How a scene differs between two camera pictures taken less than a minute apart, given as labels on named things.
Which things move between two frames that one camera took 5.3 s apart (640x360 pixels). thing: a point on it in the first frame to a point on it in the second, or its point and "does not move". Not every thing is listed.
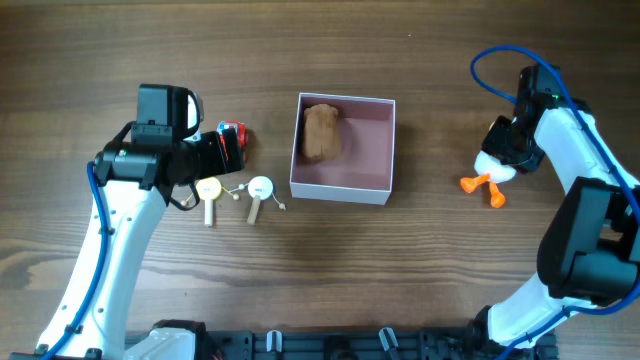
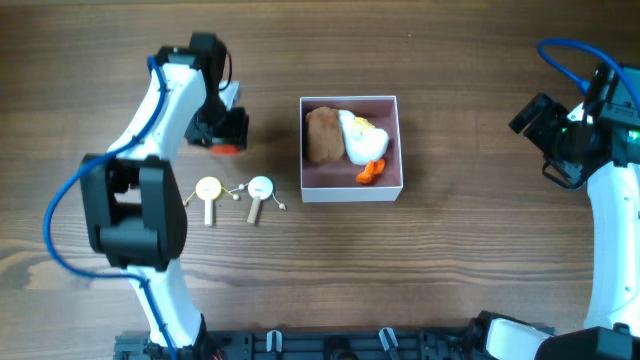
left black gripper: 216,161 to 238,136
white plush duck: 492,170 to 366,145
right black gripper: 507,151 to 533,115
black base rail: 345,345 does not move
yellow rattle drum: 209,189 does not move
